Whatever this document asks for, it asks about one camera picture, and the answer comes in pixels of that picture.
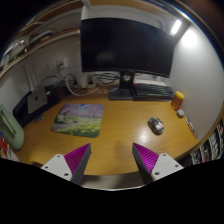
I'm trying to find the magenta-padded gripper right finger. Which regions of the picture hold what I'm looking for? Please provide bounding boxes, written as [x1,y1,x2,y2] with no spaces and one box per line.
[131,142,185,185]

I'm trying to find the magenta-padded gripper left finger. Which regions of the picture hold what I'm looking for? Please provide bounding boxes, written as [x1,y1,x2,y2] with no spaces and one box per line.
[40,142,92,186]

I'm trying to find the transparent computer mouse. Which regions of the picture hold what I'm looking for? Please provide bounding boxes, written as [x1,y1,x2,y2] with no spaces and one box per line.
[148,117,165,136]

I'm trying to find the floral print mouse pad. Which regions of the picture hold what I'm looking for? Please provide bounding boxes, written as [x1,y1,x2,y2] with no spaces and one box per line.
[50,103,105,139]

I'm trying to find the pens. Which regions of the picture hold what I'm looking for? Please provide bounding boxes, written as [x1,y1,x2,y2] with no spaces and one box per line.
[185,114,199,139]

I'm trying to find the shelf unit with books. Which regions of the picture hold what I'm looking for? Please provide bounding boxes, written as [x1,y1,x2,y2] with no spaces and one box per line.
[186,118,224,164]

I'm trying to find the pale green appliance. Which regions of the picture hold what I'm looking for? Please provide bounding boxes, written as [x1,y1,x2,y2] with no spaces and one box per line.
[0,104,26,151]

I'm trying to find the orange jar with yellow lid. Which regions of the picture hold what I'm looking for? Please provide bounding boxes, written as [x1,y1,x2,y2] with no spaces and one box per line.
[170,90,185,111]

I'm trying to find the black keyboard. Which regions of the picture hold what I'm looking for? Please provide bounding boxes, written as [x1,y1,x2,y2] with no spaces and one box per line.
[133,83,175,102]

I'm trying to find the white power strip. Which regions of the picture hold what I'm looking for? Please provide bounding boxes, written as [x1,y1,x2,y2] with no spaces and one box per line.
[73,74,96,89]

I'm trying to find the black computer monitor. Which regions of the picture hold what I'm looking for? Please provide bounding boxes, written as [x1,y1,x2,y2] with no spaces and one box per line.
[80,17,177,101]

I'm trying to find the white light bar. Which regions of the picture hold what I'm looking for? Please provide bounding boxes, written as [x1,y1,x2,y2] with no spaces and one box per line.
[170,19,183,36]

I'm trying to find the white cable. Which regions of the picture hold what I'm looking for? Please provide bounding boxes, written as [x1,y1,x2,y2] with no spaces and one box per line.
[64,74,119,98]

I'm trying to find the black cable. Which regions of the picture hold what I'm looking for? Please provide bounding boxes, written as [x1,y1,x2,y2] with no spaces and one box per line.
[39,73,73,89]

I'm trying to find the white wall outlet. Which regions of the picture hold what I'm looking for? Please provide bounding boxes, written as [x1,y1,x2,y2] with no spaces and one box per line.
[59,58,69,70]

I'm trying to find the wooden wall shelf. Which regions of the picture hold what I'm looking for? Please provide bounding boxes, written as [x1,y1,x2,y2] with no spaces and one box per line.
[0,6,83,76]

